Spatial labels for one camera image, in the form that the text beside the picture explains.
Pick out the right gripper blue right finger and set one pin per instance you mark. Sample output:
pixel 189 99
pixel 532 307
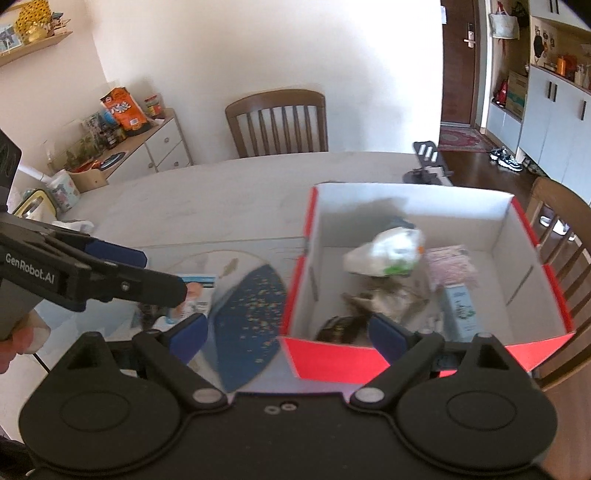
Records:
pixel 390 339

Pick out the white shoe cabinet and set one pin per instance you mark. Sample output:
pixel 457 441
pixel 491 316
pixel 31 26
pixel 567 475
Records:
pixel 541 61

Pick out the patterned round tin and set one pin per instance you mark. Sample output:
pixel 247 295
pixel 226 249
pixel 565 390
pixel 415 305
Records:
pixel 63 190

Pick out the clear bag of black bits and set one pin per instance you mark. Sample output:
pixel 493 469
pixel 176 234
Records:
pixel 149 314

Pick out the silver foil snack packet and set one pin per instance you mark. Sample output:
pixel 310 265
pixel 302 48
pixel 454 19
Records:
pixel 394 301

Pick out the pink printed plastic bag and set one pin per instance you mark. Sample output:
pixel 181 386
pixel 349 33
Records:
pixel 449 266

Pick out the light blue herbal product box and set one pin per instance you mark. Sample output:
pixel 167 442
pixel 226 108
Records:
pixel 460 321

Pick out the orange toy in blister pack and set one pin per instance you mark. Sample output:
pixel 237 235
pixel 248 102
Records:
pixel 198 300

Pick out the cardboard tray with plants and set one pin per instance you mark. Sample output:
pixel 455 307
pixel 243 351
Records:
pixel 81 160

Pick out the wooden wall shelf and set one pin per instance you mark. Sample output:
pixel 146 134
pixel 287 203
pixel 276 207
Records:
pixel 28 27

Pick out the white sideboard cabinet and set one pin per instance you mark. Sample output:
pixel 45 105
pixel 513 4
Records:
pixel 160 149

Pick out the red jar on sideboard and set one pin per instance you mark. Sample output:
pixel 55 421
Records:
pixel 153 107

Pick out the dark wooden door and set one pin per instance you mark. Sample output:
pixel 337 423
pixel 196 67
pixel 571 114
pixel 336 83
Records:
pixel 460 50

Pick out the white tissue paper pack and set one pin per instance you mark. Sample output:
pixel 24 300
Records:
pixel 393 252

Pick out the black sesame snack packet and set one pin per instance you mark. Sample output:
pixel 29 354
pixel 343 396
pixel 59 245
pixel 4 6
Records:
pixel 345 330

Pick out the small white tissue packet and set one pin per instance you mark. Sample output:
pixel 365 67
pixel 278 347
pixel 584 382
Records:
pixel 82 226

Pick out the orange snack bag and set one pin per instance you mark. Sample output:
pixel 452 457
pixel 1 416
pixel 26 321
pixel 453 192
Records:
pixel 126 112

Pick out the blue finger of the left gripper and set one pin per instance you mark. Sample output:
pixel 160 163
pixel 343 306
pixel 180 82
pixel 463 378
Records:
pixel 116 253

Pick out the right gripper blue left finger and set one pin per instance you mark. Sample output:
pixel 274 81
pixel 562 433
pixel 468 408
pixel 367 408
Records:
pixel 187 337

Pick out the brown wooden chair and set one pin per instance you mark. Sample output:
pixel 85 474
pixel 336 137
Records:
pixel 285 121

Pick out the pair of sneakers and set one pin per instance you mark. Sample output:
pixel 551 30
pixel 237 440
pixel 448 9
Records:
pixel 504 160

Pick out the person's left hand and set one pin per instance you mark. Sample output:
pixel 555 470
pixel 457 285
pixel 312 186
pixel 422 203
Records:
pixel 28 335

